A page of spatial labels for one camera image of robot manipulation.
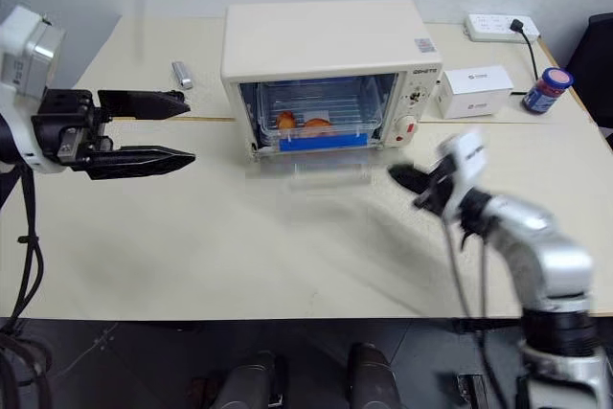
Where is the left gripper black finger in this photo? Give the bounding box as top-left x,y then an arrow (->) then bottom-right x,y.
97,89 -> 193,121
85,145 -> 197,182

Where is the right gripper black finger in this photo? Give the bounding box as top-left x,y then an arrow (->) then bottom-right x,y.
412,188 -> 444,213
386,163 -> 435,195

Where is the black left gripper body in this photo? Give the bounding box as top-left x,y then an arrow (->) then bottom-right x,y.
31,87 -> 115,173

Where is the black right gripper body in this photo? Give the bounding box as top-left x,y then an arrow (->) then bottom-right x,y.
427,159 -> 464,219

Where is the glass toaster oven door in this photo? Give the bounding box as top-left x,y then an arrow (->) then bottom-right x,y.
242,157 -> 380,195

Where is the round white oven knob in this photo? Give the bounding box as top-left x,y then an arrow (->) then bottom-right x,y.
394,113 -> 423,145

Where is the large orange food piece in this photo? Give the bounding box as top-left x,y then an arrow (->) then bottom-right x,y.
304,117 -> 334,138

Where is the cream white toaster oven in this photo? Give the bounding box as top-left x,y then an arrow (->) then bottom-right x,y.
220,0 -> 444,169

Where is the small silver cylinder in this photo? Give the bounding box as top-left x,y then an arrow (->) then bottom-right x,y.
171,60 -> 194,91

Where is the white cardboard box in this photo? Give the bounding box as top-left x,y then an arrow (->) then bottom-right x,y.
436,64 -> 515,120

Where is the blue labelled jar dark lid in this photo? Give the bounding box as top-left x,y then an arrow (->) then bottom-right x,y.
522,66 -> 574,116

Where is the white power strip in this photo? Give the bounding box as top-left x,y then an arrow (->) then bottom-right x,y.
463,12 -> 543,44

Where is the black chair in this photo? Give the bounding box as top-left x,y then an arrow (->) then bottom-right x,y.
563,12 -> 613,152

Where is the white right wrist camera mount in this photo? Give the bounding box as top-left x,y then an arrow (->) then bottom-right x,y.
437,128 -> 486,224

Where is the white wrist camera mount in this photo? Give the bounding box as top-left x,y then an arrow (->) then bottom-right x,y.
0,5 -> 67,176
437,128 -> 486,224

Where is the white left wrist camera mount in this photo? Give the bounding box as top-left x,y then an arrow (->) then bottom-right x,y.
0,5 -> 67,176

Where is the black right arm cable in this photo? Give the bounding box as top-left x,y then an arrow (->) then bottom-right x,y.
442,216 -> 510,409

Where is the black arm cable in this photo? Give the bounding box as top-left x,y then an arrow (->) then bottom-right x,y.
442,216 -> 510,409
0,163 -> 55,409

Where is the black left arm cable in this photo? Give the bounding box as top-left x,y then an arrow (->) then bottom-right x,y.
0,163 -> 55,409

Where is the black plug with cable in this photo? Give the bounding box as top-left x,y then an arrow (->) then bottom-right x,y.
509,18 -> 541,82

